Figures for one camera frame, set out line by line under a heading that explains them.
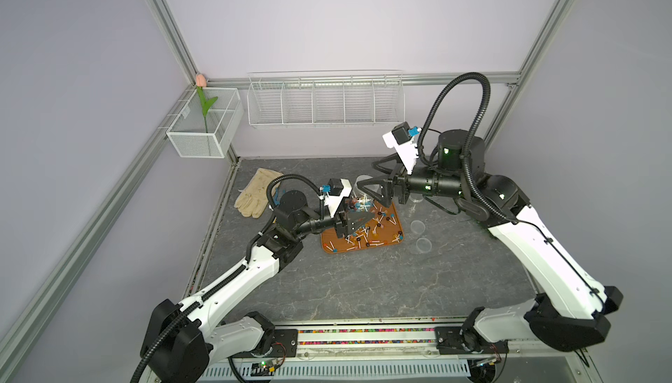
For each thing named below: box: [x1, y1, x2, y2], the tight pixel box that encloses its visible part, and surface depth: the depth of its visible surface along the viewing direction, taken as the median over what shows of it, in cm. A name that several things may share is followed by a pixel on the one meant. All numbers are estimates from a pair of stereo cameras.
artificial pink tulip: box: [196, 73, 218, 134], surface depth 92 cm
